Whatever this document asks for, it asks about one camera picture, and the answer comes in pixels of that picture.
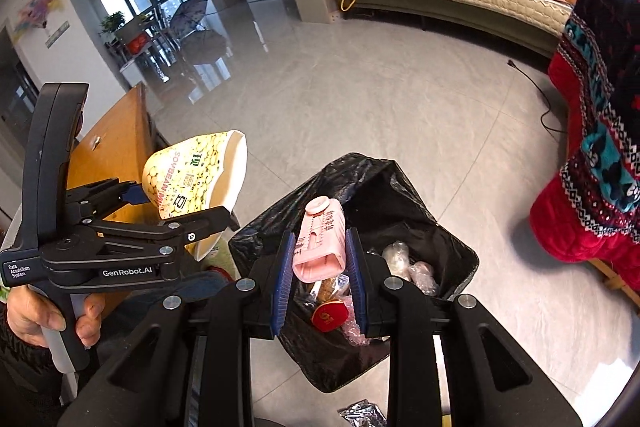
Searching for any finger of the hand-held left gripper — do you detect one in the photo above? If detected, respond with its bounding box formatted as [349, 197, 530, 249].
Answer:
[64, 178, 147, 219]
[80, 205, 241, 260]

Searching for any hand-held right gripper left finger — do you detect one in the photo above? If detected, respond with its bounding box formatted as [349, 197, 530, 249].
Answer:
[57, 231, 297, 427]

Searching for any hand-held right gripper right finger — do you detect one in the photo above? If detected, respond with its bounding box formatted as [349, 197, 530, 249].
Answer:
[345, 227, 583, 427]

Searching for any red gift pouch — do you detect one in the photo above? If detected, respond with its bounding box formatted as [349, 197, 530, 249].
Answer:
[310, 299, 353, 333]

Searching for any clear plastic bag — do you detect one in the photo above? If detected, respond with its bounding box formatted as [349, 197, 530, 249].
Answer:
[382, 242, 412, 280]

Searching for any crushed printed paper cup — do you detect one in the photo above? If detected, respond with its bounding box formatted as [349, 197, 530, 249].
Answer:
[141, 129, 248, 260]

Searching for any small pink bottle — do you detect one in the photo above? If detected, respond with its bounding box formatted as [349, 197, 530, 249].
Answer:
[291, 197, 348, 283]

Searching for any black trash bag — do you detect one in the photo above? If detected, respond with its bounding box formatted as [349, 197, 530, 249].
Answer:
[228, 152, 480, 395]

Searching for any person's left forearm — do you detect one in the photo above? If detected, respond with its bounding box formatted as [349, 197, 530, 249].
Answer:
[0, 322, 76, 427]

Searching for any person's left hand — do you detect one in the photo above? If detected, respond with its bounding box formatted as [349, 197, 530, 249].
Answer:
[5, 291, 107, 350]

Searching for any brown snack wrapper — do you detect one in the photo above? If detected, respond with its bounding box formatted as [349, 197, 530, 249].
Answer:
[312, 274, 351, 303]

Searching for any silver foil wrapper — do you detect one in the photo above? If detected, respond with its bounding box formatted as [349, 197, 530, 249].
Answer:
[339, 399, 388, 427]

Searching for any potted green plant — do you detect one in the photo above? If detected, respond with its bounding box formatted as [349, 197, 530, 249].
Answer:
[99, 12, 126, 35]

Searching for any dining table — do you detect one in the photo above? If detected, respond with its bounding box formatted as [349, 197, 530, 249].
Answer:
[115, 14, 176, 58]

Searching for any open dark umbrella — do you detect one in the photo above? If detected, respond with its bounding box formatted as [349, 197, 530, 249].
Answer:
[169, 0, 210, 38]

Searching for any person's patterned red robe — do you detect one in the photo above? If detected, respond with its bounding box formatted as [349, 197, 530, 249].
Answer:
[530, 0, 640, 293]

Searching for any colourful wall art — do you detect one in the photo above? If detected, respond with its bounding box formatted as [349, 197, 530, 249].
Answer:
[14, 0, 68, 50]

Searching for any black floor cable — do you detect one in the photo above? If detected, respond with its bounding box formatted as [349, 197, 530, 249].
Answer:
[506, 58, 568, 135]

